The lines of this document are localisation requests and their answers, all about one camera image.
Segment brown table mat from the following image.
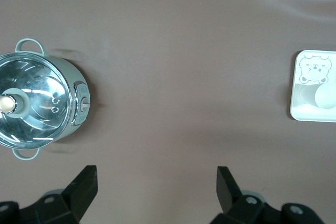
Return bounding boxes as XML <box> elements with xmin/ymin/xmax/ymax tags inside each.
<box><xmin>0</xmin><ymin>0</ymin><xmax>336</xmax><ymax>224</ymax></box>

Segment glass pot lid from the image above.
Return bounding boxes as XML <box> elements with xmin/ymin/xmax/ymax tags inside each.
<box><xmin>0</xmin><ymin>52</ymin><xmax>73</xmax><ymax>149</ymax></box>

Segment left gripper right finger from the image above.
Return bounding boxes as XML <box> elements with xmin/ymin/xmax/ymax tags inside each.
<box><xmin>211</xmin><ymin>166</ymin><xmax>322</xmax><ymax>224</ymax></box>

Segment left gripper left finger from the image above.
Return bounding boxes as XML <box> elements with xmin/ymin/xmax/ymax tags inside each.
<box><xmin>0</xmin><ymin>165</ymin><xmax>98</xmax><ymax>224</ymax></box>

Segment grey-green electric pot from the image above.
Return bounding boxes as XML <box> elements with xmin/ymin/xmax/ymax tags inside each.
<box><xmin>0</xmin><ymin>38</ymin><xmax>92</xmax><ymax>161</ymax></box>

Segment white plastic cup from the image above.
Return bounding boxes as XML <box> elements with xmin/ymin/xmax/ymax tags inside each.
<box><xmin>301</xmin><ymin>81</ymin><xmax>336</xmax><ymax>110</ymax></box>

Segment cream bear print tray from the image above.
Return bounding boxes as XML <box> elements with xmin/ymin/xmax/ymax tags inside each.
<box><xmin>289</xmin><ymin>49</ymin><xmax>336</xmax><ymax>123</ymax></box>

